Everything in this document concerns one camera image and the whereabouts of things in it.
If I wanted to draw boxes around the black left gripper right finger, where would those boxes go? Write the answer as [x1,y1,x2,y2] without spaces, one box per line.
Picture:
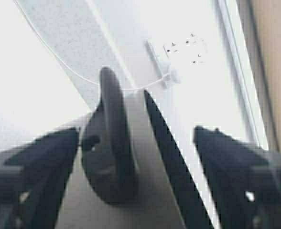
[193,125,281,229]

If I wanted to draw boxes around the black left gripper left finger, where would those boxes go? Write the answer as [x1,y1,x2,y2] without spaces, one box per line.
[0,127,79,229]

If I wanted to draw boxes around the grey pot with black handles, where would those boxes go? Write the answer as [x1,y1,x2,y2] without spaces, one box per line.
[56,67,213,229]

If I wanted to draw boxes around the white plug adapter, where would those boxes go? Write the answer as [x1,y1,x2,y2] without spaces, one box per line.
[162,69,181,88]

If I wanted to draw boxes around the white wall outlet plate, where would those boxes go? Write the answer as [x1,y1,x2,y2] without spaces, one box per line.
[163,33,207,67]

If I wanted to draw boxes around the thin white cable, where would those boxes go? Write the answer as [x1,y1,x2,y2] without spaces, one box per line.
[13,0,170,92]

